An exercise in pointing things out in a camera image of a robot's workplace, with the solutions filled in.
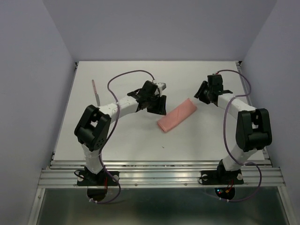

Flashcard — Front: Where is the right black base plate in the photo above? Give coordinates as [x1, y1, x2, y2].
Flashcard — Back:
[198, 170, 244, 186]

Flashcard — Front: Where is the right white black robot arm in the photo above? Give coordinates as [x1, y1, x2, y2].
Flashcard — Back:
[194, 74, 272, 183]

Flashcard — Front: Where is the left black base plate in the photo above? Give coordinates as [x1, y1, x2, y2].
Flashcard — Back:
[74, 170, 118, 187]

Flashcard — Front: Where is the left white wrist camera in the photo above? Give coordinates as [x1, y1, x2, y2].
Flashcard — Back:
[153, 80, 166, 91]

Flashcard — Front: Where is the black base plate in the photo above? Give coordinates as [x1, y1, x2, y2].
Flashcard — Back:
[74, 170, 118, 187]
[198, 170, 244, 186]

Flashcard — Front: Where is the pink cloth napkin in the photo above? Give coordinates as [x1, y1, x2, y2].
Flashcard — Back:
[157, 98, 197, 133]

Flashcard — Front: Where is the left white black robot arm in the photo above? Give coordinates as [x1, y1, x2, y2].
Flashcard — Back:
[75, 81, 166, 185]

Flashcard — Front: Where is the pink handled knife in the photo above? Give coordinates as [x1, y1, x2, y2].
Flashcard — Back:
[92, 79, 100, 106]

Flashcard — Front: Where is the aluminium rail frame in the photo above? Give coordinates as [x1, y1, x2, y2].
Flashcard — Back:
[29, 61, 299, 225]

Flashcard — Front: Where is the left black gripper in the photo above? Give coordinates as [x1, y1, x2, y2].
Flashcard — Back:
[146, 94, 166, 116]

